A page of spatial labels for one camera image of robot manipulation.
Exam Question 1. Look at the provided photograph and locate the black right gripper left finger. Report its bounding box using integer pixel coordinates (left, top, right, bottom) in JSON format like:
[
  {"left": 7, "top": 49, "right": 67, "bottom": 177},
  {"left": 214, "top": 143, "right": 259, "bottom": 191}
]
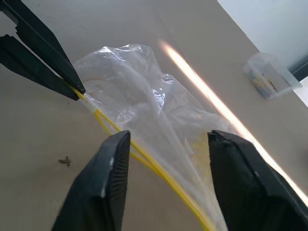
[{"left": 51, "top": 130, "right": 131, "bottom": 231}]

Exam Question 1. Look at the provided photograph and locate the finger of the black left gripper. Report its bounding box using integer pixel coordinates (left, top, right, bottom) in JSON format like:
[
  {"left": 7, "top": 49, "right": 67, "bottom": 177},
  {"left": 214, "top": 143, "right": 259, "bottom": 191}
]
[
  {"left": 0, "top": 34, "right": 80, "bottom": 101},
  {"left": 0, "top": 0, "right": 86, "bottom": 95}
]

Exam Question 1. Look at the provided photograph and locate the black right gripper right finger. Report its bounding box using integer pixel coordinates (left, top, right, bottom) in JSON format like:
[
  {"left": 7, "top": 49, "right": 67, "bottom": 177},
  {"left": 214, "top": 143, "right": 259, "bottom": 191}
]
[{"left": 207, "top": 129, "right": 308, "bottom": 231}]

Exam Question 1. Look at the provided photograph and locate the clear plastic bag yellow zip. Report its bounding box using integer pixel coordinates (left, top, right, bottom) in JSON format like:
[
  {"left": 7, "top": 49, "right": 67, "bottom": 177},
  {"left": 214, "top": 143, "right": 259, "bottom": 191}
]
[{"left": 73, "top": 43, "right": 239, "bottom": 231}]

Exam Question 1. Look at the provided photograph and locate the clear plastic storage box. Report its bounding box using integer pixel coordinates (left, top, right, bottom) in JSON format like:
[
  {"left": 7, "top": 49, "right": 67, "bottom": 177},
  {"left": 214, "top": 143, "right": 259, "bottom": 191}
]
[{"left": 243, "top": 52, "right": 304, "bottom": 101}]

